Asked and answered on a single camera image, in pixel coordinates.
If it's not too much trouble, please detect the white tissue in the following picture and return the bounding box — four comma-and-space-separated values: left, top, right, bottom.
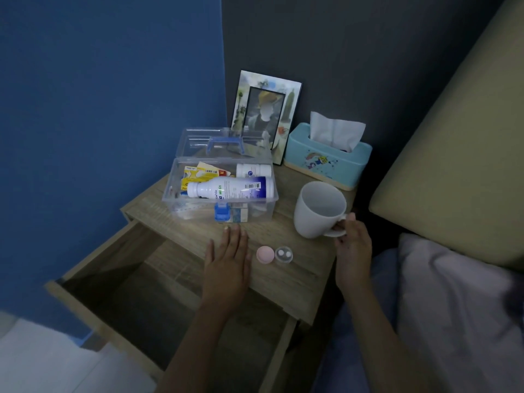
309, 111, 366, 153

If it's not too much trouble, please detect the blue box handle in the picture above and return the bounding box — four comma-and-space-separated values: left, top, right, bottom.
208, 137, 245, 156

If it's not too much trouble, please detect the person's right hand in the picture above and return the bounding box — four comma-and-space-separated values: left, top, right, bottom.
332, 213, 373, 289

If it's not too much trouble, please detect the person's left forearm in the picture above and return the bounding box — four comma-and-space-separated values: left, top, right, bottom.
155, 294, 244, 393

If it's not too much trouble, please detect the white blanket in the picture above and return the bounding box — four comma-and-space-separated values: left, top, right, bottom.
395, 233, 524, 393

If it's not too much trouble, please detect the clear plastic medicine box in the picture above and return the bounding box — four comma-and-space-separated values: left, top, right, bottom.
162, 127, 280, 224

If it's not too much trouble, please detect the small white medicine bottle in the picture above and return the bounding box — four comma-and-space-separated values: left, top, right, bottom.
236, 163, 273, 179

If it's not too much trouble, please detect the person's right forearm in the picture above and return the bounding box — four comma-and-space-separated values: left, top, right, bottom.
340, 284, 440, 393

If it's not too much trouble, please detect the teal tissue box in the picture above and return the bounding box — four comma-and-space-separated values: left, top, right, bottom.
284, 123, 373, 191

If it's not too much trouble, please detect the light blue bedsheet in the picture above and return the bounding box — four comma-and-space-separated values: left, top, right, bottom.
311, 247, 410, 393

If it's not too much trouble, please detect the wooden nightstand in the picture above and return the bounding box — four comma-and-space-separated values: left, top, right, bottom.
45, 159, 358, 393

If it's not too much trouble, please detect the large white bottle blue label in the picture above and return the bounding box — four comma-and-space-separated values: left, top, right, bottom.
186, 176, 275, 201

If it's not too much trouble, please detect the yellow medicine packet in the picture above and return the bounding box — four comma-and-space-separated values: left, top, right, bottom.
182, 165, 219, 189

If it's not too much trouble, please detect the person's left hand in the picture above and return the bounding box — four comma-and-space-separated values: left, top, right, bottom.
203, 224, 252, 300

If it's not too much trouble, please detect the orange medicine packet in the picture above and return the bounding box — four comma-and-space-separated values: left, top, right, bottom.
196, 161, 236, 179

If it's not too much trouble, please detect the white ceramic mug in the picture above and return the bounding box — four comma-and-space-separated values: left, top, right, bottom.
293, 181, 349, 240

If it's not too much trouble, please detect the black photo frame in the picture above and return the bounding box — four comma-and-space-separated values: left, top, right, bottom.
231, 70, 303, 166

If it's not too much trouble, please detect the wooden nightstand drawer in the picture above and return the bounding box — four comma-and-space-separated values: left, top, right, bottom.
45, 219, 298, 393

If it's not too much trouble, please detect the beige upholstered headboard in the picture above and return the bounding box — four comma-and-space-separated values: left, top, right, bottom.
368, 0, 524, 271

